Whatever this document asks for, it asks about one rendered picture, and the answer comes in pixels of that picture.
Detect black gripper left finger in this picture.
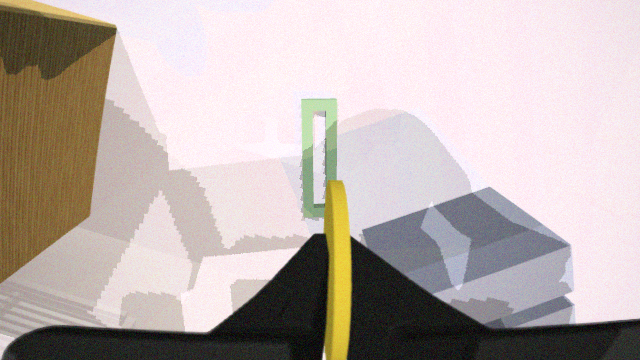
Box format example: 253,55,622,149
1,234,329,360

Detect green rectangular holder with slot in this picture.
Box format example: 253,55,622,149
301,99,337,218

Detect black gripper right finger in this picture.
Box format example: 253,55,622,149
346,236,640,360

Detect gold coin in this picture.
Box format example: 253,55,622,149
323,180,351,360

